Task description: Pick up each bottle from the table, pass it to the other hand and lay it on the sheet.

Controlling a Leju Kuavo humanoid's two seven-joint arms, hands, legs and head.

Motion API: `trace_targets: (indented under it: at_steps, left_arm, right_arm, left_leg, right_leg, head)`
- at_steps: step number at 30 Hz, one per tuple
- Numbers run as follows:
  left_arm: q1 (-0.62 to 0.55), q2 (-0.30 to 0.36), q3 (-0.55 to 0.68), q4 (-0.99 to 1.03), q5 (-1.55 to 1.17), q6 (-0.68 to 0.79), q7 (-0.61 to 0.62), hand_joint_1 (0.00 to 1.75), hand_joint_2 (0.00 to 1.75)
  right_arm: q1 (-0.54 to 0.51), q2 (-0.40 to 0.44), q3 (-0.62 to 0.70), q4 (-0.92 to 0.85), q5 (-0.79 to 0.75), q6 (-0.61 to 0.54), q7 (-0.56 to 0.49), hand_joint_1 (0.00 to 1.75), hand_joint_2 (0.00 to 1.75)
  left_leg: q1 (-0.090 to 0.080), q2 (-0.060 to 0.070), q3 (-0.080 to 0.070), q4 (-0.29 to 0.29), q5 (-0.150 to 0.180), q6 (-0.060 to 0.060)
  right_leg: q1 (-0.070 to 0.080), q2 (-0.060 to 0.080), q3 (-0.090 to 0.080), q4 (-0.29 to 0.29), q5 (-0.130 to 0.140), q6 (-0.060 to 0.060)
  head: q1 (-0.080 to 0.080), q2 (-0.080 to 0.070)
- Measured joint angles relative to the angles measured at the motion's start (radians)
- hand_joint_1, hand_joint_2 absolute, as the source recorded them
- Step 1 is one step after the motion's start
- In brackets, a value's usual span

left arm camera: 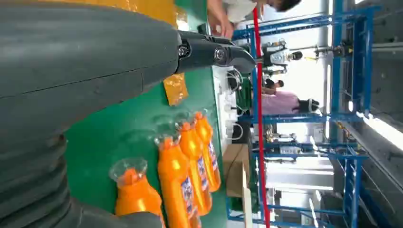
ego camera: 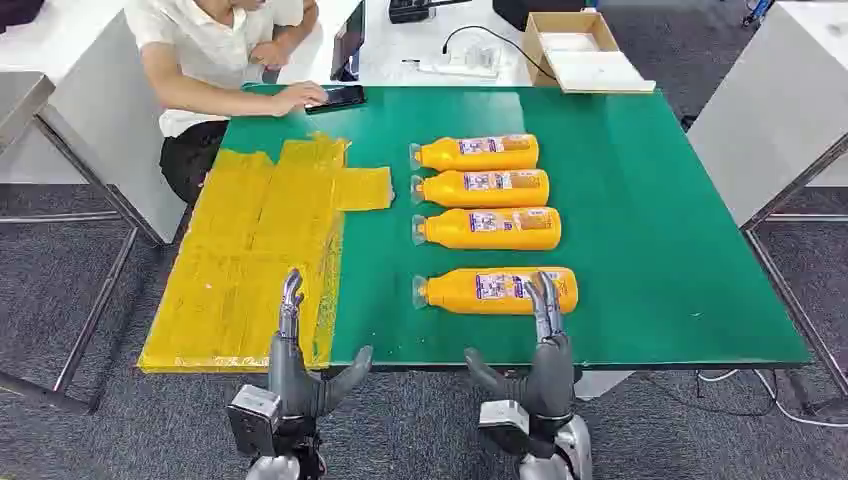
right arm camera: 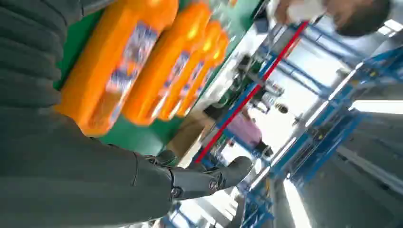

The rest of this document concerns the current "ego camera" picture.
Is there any white floor cable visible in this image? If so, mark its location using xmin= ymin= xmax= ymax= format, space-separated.
xmin=695 ymin=368 xmax=848 ymax=429

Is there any green table mat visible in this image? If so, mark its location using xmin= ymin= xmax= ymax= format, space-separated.
xmin=218 ymin=84 xmax=813 ymax=370

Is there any yellow sheet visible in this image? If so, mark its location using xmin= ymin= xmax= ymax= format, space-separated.
xmin=137 ymin=132 xmax=395 ymax=374

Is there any white foam sheet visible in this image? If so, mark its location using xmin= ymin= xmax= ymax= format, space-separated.
xmin=539 ymin=31 xmax=657 ymax=94

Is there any person's left hand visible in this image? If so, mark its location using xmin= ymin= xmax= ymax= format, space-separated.
xmin=250 ymin=40 xmax=294 ymax=72

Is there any black cable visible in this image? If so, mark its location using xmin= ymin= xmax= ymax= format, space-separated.
xmin=441 ymin=25 xmax=558 ymax=82

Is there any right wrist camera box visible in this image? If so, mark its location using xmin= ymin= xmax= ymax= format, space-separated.
xmin=478 ymin=399 xmax=533 ymax=458

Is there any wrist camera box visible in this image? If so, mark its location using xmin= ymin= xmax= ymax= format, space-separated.
xmin=478 ymin=399 xmax=533 ymax=458
xmin=225 ymin=385 xmax=284 ymax=458

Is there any white power strip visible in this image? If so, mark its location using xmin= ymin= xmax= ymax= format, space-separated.
xmin=400 ymin=46 xmax=503 ymax=81

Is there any open cardboard box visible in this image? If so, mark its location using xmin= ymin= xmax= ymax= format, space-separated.
xmin=521 ymin=11 xmax=657 ymax=95

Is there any black smartphone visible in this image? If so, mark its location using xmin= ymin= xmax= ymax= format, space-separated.
xmin=304 ymin=84 xmax=368 ymax=115

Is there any orange detergent bottle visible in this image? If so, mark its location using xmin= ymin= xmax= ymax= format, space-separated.
xmin=408 ymin=134 xmax=540 ymax=172
xmin=411 ymin=266 xmax=580 ymax=316
xmin=409 ymin=169 xmax=550 ymax=209
xmin=411 ymin=207 xmax=562 ymax=252

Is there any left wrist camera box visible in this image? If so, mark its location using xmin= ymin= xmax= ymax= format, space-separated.
xmin=225 ymin=385 xmax=284 ymax=458

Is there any grey metal table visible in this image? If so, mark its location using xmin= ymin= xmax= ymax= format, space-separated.
xmin=0 ymin=71 xmax=57 ymax=158

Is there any black device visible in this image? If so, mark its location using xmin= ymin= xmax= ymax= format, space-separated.
xmin=388 ymin=0 xmax=475 ymax=25

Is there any white side table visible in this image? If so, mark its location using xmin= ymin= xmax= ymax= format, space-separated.
xmin=686 ymin=0 xmax=848 ymax=231
xmin=0 ymin=0 xmax=192 ymax=248

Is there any dark monitor screen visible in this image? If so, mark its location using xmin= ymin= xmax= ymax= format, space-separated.
xmin=329 ymin=0 xmax=368 ymax=83

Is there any person's right hand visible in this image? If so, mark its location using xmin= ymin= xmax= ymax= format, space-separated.
xmin=270 ymin=80 xmax=330 ymax=118

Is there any person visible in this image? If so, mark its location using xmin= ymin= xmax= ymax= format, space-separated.
xmin=124 ymin=0 xmax=330 ymax=205

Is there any robot right hand grey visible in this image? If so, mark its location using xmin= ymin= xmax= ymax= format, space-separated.
xmin=463 ymin=271 xmax=576 ymax=422

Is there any robot left hand grey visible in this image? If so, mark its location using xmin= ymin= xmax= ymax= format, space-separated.
xmin=267 ymin=268 xmax=374 ymax=425

